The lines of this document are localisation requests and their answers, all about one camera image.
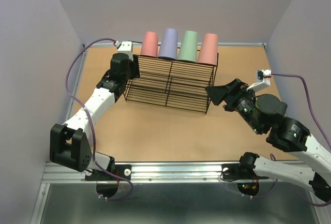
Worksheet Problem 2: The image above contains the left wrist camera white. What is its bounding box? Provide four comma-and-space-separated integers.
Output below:
114, 40, 133, 61

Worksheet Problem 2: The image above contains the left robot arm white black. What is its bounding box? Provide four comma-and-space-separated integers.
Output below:
50, 53, 140, 180

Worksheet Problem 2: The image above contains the aluminium back rail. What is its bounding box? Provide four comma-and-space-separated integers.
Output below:
82, 41, 267, 48

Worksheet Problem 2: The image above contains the pink plastic cup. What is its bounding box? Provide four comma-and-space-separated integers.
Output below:
197, 33, 218, 66

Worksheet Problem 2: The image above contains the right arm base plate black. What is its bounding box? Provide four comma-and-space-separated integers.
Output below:
221, 162, 269, 181

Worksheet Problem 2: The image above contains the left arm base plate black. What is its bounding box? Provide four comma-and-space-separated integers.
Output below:
85, 164, 132, 182

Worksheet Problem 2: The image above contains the red plastic cup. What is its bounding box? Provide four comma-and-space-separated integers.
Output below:
140, 32, 158, 57

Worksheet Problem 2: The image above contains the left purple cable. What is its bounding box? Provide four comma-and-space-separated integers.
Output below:
66, 38, 134, 201

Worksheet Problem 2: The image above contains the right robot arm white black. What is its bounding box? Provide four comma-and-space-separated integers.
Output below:
205, 76, 330, 206

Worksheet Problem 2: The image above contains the aluminium front rail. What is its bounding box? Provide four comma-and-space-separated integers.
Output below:
41, 159, 318, 184

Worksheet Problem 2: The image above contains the green plastic cup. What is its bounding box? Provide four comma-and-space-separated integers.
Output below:
177, 31, 198, 63

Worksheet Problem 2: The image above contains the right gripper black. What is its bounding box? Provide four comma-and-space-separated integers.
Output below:
205, 77, 263, 134

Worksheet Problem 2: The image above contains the purple plastic cup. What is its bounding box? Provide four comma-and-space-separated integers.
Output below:
158, 28, 178, 59

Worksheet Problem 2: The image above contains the black wire dish rack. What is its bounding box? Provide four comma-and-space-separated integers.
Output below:
124, 55, 218, 114

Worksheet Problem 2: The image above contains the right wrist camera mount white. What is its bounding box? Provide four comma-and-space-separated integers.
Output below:
247, 69, 272, 93

